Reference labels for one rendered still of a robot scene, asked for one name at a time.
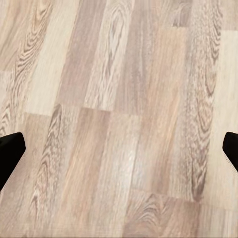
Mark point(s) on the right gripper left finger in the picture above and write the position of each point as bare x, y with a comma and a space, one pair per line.
12, 147

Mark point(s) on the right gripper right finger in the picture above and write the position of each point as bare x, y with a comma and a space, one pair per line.
230, 148

